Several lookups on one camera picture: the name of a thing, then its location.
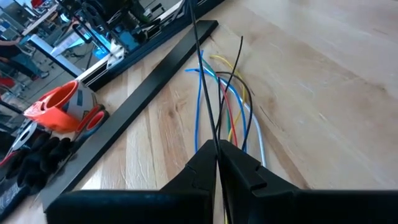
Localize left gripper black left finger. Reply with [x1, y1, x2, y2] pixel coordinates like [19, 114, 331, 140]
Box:
[45, 139, 219, 224]

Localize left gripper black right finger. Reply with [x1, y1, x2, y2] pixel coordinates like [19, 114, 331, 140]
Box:
[218, 139, 398, 224]

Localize white wire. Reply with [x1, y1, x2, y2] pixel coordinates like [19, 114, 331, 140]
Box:
[198, 63, 267, 168]

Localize blue wire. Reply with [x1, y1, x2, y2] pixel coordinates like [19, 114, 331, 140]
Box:
[185, 68, 248, 153]
[193, 49, 205, 153]

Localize red wire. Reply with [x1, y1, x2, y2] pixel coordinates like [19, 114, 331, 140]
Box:
[217, 81, 239, 147]

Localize black duct cover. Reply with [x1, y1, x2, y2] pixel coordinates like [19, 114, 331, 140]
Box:
[39, 19, 220, 213]

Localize black wire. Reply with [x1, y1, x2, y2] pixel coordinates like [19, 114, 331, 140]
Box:
[216, 35, 244, 140]
[215, 70, 254, 152]

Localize black zip tie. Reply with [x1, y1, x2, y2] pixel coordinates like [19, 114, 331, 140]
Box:
[188, 0, 233, 224]

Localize green wire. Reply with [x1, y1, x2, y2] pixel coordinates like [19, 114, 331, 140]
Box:
[201, 58, 232, 134]

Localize bundle of coloured wires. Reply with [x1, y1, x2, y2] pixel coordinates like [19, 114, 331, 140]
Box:
[208, 54, 248, 142]

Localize black and red hand tool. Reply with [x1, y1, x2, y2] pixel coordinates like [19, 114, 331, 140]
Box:
[0, 119, 40, 166]

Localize grey metal profile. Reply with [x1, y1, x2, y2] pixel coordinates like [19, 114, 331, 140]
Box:
[27, 33, 85, 79]

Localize person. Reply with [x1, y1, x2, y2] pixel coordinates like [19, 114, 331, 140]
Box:
[0, 36, 50, 81]

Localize red-handled scissors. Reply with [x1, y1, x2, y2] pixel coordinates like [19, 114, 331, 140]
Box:
[74, 103, 111, 142]

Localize black aluminium table frame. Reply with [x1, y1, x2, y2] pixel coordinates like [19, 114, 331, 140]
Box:
[79, 0, 226, 93]

